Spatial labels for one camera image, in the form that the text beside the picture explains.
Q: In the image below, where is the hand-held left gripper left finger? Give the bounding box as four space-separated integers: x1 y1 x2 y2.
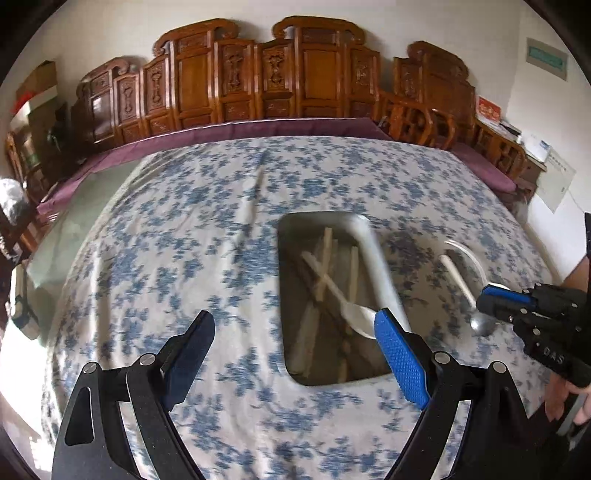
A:
52 310 215 480

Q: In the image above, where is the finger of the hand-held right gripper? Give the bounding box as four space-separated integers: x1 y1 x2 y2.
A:
475 295 532 324
482 285 539 310

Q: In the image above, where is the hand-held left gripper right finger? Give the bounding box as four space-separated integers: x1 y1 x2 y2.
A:
374 308 532 480

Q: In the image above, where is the metal spoon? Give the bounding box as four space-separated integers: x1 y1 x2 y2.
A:
438 254 496 337

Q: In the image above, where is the white ceramic spoon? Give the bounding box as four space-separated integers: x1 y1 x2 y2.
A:
443 239 511 294

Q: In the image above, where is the white plastic spoon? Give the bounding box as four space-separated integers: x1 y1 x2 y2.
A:
301 251 379 340

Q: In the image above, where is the rectangular metal tin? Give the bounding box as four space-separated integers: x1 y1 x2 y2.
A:
277 211 409 387

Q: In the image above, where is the person's right forearm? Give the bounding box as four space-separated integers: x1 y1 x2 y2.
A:
561 254 591 296

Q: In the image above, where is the person's right hand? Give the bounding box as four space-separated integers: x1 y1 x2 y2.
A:
545 371 578 422

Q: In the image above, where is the blue floral tablecloth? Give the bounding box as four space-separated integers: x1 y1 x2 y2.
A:
39 136 566 480

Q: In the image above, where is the wooden side table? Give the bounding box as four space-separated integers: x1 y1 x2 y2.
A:
475 117 548 199

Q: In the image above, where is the small purple seat cushion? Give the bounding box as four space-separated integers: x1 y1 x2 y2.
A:
450 142 517 193

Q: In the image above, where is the white telephone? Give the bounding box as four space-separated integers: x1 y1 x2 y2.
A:
524 134 552 162

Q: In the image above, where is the yellow black block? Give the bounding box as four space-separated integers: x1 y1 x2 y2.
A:
9 263 40 340

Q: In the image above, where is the red card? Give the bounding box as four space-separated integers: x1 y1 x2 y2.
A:
477 96 502 124

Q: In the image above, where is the long purple seat cushion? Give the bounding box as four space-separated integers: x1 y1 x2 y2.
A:
37 117 393 217

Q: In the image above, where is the carved wooden armchair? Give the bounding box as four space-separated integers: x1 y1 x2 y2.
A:
392 41 527 195

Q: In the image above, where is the white plastic bag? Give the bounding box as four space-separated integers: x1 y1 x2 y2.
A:
0 178 28 227

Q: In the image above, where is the wooden dining chair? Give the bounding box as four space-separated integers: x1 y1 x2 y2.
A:
6 131 44 208

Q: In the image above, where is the dark wooden cabinet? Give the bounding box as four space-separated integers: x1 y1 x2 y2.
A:
28 99 72 167

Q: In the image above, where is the carved wooden sofa bench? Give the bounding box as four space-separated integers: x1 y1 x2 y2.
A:
37 16 458 217

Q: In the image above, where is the brown cardboard box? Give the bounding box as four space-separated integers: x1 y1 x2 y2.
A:
16 60 58 104

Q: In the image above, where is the white wall cable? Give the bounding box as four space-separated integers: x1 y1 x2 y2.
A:
568 189 591 219

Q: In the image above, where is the white wall panel box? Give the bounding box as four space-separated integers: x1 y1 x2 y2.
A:
538 154 578 213

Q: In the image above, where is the green wall sign box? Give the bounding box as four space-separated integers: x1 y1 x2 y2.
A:
526 38 570 83

